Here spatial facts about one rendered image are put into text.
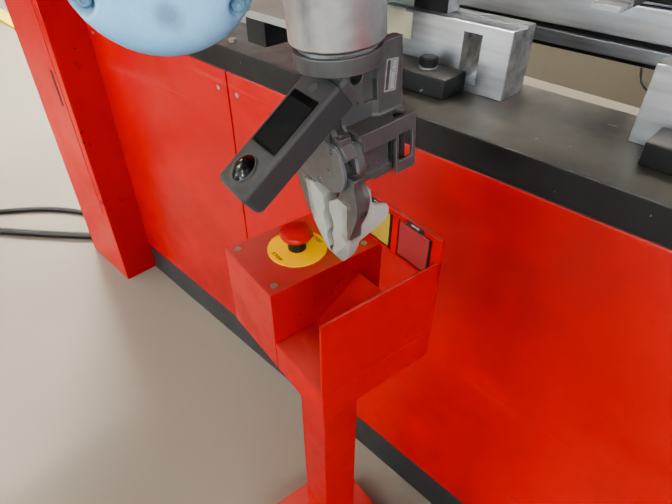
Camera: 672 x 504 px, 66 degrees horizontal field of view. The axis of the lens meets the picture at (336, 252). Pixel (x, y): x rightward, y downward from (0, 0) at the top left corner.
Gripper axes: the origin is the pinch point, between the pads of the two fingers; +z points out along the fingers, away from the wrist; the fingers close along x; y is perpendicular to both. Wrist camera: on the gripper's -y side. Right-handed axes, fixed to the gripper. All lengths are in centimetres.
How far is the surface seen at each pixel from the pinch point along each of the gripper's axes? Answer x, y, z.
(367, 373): -5.1, -0.8, 14.3
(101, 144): 116, 0, 35
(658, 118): -9.9, 40.0, -3.2
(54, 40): 116, 0, 6
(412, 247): -1.4, 9.3, 4.0
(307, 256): 7.4, 0.8, 6.1
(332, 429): 2.0, -2.4, 34.1
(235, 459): 36, -12, 83
